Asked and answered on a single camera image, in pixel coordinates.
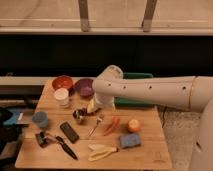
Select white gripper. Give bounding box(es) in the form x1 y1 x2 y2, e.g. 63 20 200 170
87 93 115 112

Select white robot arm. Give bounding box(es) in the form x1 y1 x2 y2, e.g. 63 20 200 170
87 65 213 171

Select purple bowl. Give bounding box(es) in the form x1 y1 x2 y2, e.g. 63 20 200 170
74 78 94 98

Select bunch of red grapes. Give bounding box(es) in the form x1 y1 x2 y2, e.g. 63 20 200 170
83 108 100 116

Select small metal cup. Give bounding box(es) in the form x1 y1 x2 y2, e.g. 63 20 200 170
73 109 85 124

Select green plastic tray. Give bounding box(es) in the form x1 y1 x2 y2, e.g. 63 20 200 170
115 72 153 108

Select orange carrot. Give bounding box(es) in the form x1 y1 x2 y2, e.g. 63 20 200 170
103 116 120 136

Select white plastic jar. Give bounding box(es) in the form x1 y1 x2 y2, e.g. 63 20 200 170
54 88 69 108

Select orange bowl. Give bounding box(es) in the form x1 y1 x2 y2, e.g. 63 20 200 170
52 75 73 91

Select black remote control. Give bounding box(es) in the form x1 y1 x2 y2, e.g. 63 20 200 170
60 122 79 143

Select red yellow apple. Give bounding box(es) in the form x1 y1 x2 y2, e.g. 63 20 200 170
127 119 141 133

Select yellow tongs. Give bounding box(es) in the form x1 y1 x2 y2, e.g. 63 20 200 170
88 144 118 162

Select blue sponge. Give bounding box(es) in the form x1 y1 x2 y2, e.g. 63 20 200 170
119 133 141 149

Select blue plastic cup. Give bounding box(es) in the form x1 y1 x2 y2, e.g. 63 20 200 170
32 111 48 128

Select black binder clip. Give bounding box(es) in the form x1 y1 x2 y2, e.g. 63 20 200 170
35 131 55 148

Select black handled knife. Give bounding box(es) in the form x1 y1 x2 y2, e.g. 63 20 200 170
55 136 78 160

